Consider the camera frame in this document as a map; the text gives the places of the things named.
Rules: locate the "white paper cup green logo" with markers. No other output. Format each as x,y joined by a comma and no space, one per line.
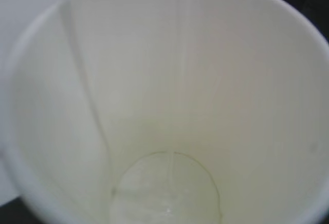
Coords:
168,111

